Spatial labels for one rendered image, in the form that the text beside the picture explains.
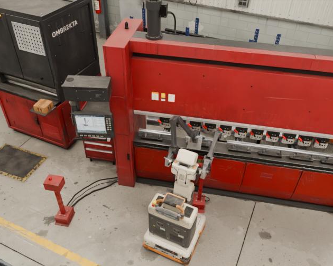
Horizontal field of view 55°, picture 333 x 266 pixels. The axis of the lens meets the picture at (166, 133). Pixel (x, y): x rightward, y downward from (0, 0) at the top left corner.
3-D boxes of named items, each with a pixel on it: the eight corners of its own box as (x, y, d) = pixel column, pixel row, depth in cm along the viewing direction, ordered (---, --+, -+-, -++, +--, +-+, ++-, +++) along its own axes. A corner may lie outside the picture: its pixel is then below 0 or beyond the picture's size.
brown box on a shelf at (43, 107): (28, 111, 475) (26, 104, 467) (40, 102, 493) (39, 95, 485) (45, 116, 466) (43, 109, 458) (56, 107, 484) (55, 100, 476)
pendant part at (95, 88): (73, 144, 404) (61, 86, 349) (78, 131, 423) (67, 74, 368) (113, 145, 403) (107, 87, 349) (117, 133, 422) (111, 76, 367)
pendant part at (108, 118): (77, 136, 393) (73, 113, 370) (80, 131, 402) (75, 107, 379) (114, 138, 392) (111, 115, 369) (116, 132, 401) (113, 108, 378)
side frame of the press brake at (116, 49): (118, 185, 496) (102, 45, 349) (132, 148, 561) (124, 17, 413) (133, 187, 493) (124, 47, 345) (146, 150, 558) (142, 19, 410)
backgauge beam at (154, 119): (146, 124, 472) (146, 119, 465) (148, 119, 482) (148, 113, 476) (308, 146, 443) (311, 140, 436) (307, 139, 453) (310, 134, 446)
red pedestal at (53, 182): (54, 224, 441) (40, 184, 387) (62, 209, 459) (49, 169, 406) (68, 227, 438) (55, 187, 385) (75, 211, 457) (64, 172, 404)
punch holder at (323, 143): (313, 146, 408) (317, 137, 398) (312, 142, 415) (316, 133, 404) (325, 149, 406) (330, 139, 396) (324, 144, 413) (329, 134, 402)
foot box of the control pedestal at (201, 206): (190, 211, 461) (191, 206, 453) (192, 198, 480) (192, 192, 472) (204, 213, 459) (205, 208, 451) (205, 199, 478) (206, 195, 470)
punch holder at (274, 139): (265, 140, 416) (268, 131, 405) (265, 136, 422) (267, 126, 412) (277, 142, 414) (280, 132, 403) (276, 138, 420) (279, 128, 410)
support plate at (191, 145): (186, 148, 418) (186, 148, 417) (189, 135, 438) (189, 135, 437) (200, 150, 416) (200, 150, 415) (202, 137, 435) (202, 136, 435)
